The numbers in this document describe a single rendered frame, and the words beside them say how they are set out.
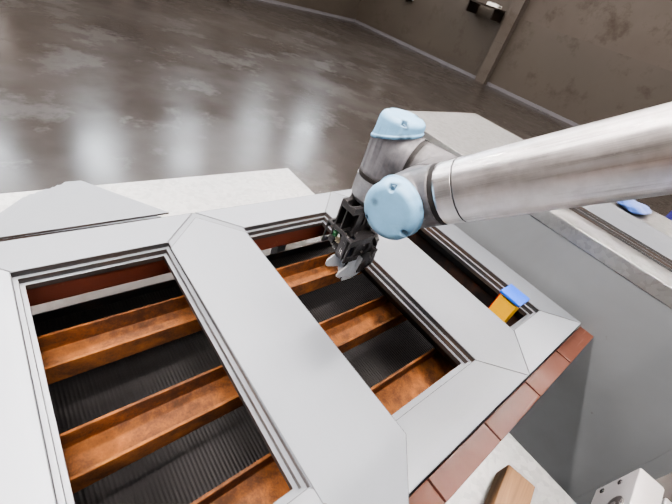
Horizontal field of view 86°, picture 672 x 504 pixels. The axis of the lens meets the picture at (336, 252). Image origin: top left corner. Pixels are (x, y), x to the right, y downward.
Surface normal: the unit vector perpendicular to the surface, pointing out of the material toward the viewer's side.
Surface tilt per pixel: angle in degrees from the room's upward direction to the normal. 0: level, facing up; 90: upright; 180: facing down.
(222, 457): 0
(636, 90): 90
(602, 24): 90
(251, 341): 0
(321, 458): 0
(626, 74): 90
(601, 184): 103
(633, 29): 90
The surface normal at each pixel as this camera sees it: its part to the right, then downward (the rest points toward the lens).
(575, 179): -0.56, 0.45
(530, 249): -0.76, 0.22
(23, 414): 0.27, -0.75
